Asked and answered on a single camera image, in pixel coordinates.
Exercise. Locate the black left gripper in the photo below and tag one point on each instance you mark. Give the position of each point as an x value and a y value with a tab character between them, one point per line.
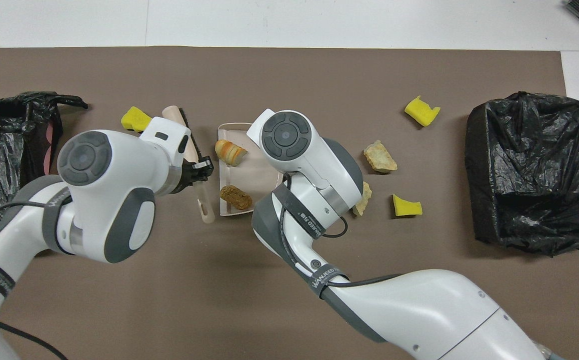
183	177

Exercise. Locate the beige plastic dustpan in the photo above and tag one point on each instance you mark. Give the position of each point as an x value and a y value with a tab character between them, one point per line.
229	175

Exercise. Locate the striped beige bread chunk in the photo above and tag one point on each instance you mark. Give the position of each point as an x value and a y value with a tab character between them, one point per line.
229	152

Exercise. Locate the beige hand brush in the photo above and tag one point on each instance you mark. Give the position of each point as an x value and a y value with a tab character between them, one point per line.
204	205

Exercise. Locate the orange brown bread roll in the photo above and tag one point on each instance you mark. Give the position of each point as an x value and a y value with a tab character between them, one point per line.
236	197

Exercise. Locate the yellow sponge green backing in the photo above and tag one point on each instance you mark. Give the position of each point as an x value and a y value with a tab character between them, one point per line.
134	119

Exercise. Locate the beige rock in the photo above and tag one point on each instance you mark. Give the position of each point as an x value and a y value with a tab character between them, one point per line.
380	157

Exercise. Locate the small yellow sponge piece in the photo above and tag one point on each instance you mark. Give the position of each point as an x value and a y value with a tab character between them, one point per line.
405	207

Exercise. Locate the notched yellow sponge piece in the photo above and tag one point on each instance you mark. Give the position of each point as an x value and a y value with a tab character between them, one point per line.
422	112

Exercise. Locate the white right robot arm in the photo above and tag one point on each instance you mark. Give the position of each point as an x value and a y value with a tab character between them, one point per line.
419	310

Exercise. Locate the pink bin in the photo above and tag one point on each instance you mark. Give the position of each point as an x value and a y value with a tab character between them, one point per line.
48	150

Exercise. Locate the brown table mat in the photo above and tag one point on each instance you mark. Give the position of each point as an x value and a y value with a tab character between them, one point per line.
269	75

